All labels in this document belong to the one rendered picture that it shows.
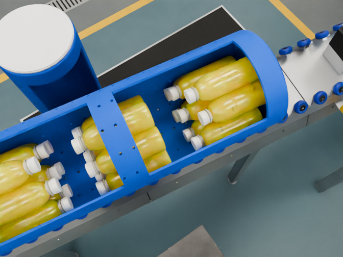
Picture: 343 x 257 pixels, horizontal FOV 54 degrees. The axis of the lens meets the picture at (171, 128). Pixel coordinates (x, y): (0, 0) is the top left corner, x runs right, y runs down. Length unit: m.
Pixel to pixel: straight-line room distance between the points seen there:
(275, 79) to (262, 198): 1.24
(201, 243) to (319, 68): 0.73
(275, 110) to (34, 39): 0.80
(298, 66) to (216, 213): 1.02
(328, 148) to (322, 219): 0.43
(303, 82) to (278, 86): 0.37
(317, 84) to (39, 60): 0.92
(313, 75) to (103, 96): 0.74
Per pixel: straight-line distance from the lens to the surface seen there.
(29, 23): 1.27
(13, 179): 0.86
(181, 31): 2.28
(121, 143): 0.77
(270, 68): 0.87
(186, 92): 0.86
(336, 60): 1.28
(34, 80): 1.19
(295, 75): 1.24
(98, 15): 2.63
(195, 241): 0.93
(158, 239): 1.94
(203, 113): 0.89
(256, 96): 0.92
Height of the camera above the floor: 1.93
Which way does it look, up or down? 68 degrees down
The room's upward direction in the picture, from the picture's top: 3 degrees counter-clockwise
